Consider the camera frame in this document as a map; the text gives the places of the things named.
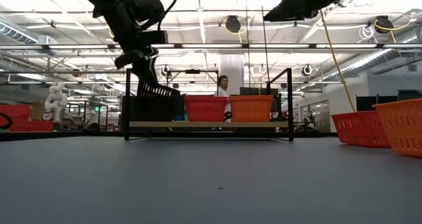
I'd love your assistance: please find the black background rig frame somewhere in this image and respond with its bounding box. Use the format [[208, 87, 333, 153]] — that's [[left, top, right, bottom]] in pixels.
[[166, 69, 220, 95]]

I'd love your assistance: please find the brown cardboard box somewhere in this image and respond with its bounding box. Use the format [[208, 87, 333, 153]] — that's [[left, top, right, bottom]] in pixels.
[[30, 101, 45, 121]]

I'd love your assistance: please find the wooden shelf with black frame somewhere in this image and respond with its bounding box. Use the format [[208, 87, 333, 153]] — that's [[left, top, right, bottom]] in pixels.
[[123, 67, 295, 142]]

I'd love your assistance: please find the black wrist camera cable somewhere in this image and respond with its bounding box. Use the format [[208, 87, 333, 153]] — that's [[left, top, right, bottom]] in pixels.
[[157, 0, 179, 31]]

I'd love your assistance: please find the silver ceiling air duct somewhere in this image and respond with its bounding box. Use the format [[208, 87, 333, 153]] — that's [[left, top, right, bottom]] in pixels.
[[0, 19, 59, 47], [339, 26, 422, 75]]

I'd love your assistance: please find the thin black hanging cable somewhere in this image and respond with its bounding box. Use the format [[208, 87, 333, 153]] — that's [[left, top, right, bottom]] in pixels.
[[245, 0, 251, 88]]

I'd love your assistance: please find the black table frame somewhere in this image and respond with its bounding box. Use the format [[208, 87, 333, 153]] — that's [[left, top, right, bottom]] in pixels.
[[0, 130, 339, 142]]

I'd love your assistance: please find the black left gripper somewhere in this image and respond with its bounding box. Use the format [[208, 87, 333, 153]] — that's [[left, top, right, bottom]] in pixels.
[[98, 0, 169, 88]]

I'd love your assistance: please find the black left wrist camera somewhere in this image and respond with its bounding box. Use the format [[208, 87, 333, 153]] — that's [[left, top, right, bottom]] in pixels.
[[130, 0, 166, 23]]

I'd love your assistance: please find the long ceiling light strip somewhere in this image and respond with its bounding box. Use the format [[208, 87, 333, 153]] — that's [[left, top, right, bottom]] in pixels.
[[0, 43, 422, 51]]

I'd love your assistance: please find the red storage bin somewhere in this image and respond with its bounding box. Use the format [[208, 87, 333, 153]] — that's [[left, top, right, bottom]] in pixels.
[[0, 104, 32, 126], [9, 119, 54, 133]]

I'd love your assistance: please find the yellow hanging cable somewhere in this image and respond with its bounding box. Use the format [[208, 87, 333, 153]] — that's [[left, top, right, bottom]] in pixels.
[[318, 9, 357, 113]]

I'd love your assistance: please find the person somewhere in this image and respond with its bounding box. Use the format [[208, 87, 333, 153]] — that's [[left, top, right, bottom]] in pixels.
[[214, 74, 232, 123]]

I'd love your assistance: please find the black cable loop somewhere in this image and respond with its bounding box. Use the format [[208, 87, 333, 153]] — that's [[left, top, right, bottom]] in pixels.
[[0, 111, 13, 131]]

